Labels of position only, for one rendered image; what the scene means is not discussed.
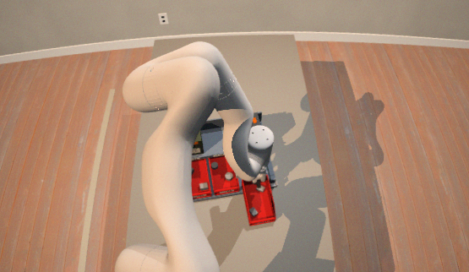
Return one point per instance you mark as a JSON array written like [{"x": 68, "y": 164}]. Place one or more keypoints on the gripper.
[{"x": 261, "y": 177}]

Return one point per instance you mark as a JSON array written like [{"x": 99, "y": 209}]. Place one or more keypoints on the red open-front bin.
[
  {"x": 218, "y": 176},
  {"x": 200, "y": 175},
  {"x": 262, "y": 202}
]

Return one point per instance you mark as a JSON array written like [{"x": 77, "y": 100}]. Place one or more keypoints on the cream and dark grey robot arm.
[{"x": 191, "y": 88}]

